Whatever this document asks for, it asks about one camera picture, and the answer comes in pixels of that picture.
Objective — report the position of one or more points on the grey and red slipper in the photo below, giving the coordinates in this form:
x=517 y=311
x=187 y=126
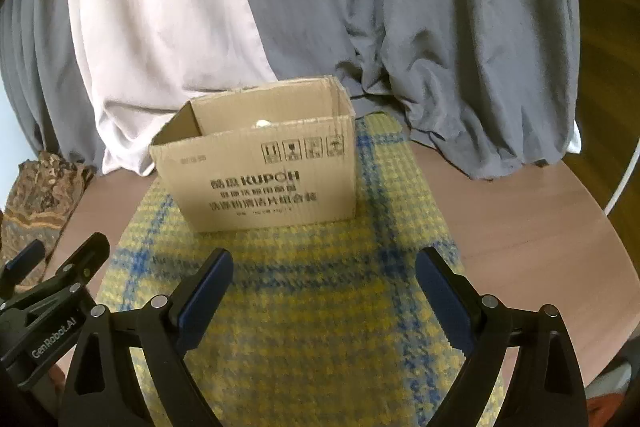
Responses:
x=610 y=379

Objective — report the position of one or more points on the grey blanket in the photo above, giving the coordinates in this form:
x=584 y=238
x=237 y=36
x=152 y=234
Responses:
x=425 y=7

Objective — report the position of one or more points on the yellow blue plaid mat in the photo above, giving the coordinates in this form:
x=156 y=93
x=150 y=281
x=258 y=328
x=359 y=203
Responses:
x=310 y=307

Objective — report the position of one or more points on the grey pleated cloth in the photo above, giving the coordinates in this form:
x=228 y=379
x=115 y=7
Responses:
x=45 y=57

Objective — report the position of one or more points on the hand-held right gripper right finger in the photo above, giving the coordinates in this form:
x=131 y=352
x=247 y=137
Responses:
x=442 y=302

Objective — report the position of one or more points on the brown cardboard box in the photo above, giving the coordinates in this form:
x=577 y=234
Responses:
x=270 y=177

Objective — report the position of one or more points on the white cloth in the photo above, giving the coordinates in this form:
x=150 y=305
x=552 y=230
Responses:
x=575 y=139

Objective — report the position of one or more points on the pale pink sheet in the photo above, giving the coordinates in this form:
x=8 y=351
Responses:
x=165 y=7

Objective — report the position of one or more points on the brown patterned cloth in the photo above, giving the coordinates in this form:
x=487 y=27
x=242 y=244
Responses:
x=40 y=197

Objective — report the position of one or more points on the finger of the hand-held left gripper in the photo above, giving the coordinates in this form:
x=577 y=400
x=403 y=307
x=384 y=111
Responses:
x=22 y=257
x=85 y=257

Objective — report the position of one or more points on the white plush toy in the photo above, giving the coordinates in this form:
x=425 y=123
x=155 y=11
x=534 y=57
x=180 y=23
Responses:
x=262 y=123

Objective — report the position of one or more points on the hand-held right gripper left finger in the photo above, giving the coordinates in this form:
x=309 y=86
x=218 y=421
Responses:
x=202 y=302

